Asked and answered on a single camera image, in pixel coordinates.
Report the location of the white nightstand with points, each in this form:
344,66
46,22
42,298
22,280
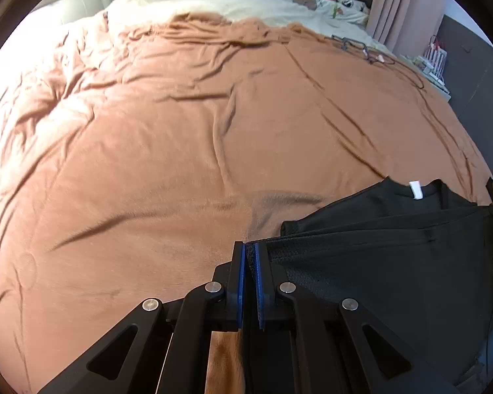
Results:
433,84

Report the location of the brown blanket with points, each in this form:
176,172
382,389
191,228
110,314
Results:
189,131

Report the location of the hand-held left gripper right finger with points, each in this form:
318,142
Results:
261,281

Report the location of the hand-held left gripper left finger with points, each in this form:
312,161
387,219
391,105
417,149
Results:
240,273

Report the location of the pink curtain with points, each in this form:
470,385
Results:
402,4

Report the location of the black garment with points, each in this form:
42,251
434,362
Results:
378,254

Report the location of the bear printed bedding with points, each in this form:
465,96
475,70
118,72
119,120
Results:
332,10

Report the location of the striped gift bag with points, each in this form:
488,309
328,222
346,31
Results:
435,57

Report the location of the cream duvet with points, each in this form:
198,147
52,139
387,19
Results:
230,4

